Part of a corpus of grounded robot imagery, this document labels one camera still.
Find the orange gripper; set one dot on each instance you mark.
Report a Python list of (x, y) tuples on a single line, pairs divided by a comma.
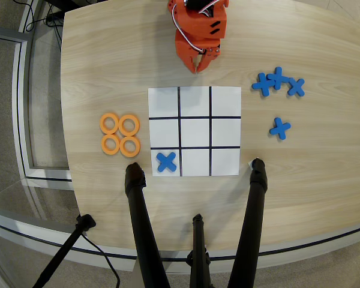
[(189, 51)]

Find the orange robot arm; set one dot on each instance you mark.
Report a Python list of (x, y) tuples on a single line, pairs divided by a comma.
[(198, 21)]

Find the blue foam cross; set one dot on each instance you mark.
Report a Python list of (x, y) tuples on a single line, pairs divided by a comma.
[(278, 77), (166, 162), (280, 128), (262, 85), (296, 87)]

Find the white tic-tac-toe grid paper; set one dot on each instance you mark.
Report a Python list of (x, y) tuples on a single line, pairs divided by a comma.
[(195, 132)]

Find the small white sticker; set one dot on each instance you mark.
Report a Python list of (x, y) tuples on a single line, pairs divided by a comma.
[(250, 164)]

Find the black tripod leg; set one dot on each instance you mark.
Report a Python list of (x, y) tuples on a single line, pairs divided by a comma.
[(141, 216), (199, 249), (252, 216)]

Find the thin black stand pole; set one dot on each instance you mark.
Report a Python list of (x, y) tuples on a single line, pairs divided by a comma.
[(66, 246)]

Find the grey metal floor frame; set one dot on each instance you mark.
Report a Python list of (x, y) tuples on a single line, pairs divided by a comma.
[(21, 120)]

